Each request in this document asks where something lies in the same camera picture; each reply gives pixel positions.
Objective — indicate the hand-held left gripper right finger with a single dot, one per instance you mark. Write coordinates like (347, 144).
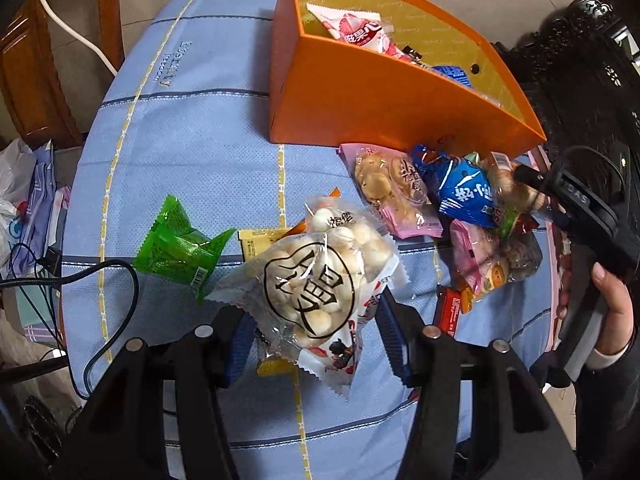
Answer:
(395, 350)

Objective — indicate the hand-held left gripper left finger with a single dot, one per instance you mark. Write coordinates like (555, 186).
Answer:
(241, 355)

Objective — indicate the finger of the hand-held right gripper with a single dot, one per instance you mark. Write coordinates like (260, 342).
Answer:
(535, 180)
(550, 216)

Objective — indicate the clear bread packet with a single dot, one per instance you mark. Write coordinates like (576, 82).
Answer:
(505, 180)

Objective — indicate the blue snack packet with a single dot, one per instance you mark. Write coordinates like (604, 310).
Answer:
(460, 192)
(452, 75)

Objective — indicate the pink packet of cookies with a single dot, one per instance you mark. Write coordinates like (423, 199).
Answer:
(480, 260)

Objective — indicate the clear packet of white balls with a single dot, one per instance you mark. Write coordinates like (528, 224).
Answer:
(310, 280)

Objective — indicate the green snack packet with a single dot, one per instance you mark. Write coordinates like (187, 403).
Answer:
(175, 250)

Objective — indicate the pink packet of buns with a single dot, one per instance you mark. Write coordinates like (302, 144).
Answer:
(395, 195)

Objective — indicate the dark chocolate bar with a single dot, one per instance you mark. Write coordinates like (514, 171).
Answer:
(412, 55)

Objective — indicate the orange cardboard box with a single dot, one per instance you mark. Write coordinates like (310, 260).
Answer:
(350, 105)

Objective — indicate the pink white strawberry packet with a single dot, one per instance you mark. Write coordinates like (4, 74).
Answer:
(360, 30)

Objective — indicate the person's right forearm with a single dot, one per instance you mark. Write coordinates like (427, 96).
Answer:
(615, 410)

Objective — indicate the person's right hand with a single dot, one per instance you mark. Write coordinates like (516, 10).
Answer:
(612, 305)

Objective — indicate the yellow snack packet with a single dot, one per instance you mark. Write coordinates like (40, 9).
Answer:
(272, 366)

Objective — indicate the black silver snack packet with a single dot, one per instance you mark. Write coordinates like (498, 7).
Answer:
(525, 257)

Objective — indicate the red snack bar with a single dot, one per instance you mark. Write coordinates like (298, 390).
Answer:
(450, 310)

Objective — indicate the dark carved wooden furniture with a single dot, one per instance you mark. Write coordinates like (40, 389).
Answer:
(575, 85)

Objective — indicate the small yellow packet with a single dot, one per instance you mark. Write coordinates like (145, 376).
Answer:
(257, 242)

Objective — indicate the pink cloth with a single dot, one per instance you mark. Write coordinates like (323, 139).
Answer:
(556, 330)

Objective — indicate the light blue plastic bag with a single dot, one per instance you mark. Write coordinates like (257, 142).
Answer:
(42, 195)

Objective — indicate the white plastic bag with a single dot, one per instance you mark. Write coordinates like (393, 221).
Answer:
(15, 175)

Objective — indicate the brown wooden chair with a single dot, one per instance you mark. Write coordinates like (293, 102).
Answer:
(35, 85)

